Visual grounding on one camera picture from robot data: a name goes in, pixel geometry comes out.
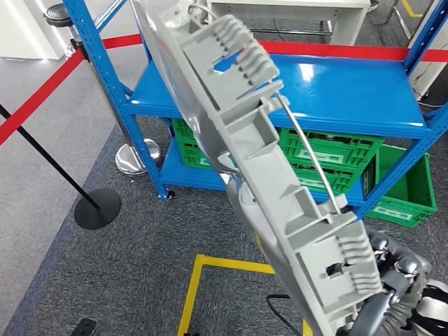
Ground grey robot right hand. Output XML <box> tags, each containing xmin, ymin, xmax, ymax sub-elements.
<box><xmin>345</xmin><ymin>227</ymin><xmax>433</xmax><ymax>336</ymax></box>

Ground grey plastic wheel hubcap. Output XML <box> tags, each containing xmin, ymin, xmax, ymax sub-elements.
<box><xmin>131</xmin><ymin>0</ymin><xmax>384</xmax><ymax>336</ymax></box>

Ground blue metal shelf rack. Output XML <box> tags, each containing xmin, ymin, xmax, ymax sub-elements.
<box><xmin>63</xmin><ymin>0</ymin><xmax>448</xmax><ymax>219</ymax></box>

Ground green open plastic crate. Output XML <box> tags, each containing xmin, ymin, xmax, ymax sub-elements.
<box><xmin>364</xmin><ymin>144</ymin><xmax>437</xmax><ymax>228</ymax></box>

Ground white panel board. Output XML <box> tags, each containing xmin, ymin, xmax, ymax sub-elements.
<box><xmin>407</xmin><ymin>0</ymin><xmax>448</xmax><ymax>98</ymax></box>

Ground yellow floor tape square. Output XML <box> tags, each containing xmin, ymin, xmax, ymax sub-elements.
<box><xmin>176</xmin><ymin>253</ymin><xmax>314</xmax><ymax>336</ymax></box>

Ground red barrier belt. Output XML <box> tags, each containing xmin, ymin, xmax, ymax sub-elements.
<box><xmin>0</xmin><ymin>48</ymin><xmax>84</xmax><ymax>147</ymax></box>
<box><xmin>101</xmin><ymin>33</ymin><xmax>448</xmax><ymax>64</ymax></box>

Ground white desk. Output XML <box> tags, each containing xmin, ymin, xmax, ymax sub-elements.
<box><xmin>206</xmin><ymin>0</ymin><xmax>371</xmax><ymax>46</ymax></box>

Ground black round stool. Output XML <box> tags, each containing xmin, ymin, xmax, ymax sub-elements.
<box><xmin>43</xmin><ymin>3</ymin><xmax>74</xmax><ymax>29</ymax></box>

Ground white cabinet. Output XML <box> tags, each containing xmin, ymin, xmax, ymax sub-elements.
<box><xmin>0</xmin><ymin>0</ymin><xmax>67</xmax><ymax>60</ymax></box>

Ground black camera cable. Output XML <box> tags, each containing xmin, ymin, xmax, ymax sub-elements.
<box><xmin>266</xmin><ymin>293</ymin><xmax>305</xmax><ymax>336</ymax></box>

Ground chrome stanchion post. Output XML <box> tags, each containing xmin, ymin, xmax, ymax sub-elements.
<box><xmin>69</xmin><ymin>36</ymin><xmax>161</xmax><ymax>177</ymax></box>

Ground black stanchion post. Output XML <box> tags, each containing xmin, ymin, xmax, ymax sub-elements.
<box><xmin>0</xmin><ymin>104</ymin><xmax>122</xmax><ymax>230</ymax></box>

